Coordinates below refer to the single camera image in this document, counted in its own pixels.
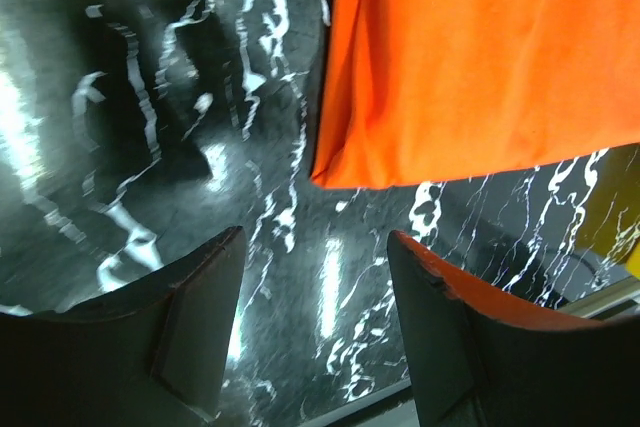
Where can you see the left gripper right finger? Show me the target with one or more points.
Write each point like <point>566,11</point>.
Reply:
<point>479,356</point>

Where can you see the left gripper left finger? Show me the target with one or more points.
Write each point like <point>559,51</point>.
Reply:
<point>151,353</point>

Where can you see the orange t shirt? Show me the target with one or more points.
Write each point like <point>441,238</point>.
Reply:
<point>439,90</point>

